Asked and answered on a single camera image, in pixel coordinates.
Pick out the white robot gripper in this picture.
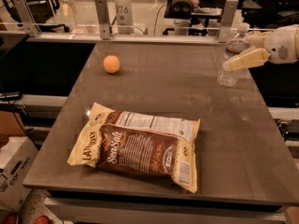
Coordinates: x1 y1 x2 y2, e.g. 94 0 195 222
222 24 299 71

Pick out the clear plastic water bottle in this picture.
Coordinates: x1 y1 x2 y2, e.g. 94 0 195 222
218 22 250 87

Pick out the white numbered pillar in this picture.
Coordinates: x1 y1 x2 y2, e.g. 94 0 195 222
114 0 134 35

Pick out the orange ball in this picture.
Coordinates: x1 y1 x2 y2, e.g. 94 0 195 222
103 55 121 74

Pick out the brown sea salt chip bag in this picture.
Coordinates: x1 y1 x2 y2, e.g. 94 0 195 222
67 104 200 193

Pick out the black office chair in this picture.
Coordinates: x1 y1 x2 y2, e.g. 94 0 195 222
2 0 69 32

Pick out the white cardboard box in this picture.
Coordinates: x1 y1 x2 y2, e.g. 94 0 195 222
0 137 38 212

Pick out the red object on floor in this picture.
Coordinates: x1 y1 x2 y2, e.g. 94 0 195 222
33 216 51 224

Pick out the right metal bracket post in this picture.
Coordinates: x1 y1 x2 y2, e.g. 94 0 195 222
218 0 238 43

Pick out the metal bracket post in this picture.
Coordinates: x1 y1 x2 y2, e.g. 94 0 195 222
94 0 111 40
218 0 238 43
13 0 40 37

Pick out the middle metal bracket post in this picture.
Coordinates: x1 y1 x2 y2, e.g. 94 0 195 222
94 0 111 40

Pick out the left metal bracket post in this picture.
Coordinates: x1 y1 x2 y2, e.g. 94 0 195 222
13 0 40 37

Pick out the black cable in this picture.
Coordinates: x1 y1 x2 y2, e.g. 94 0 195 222
0 81 40 151

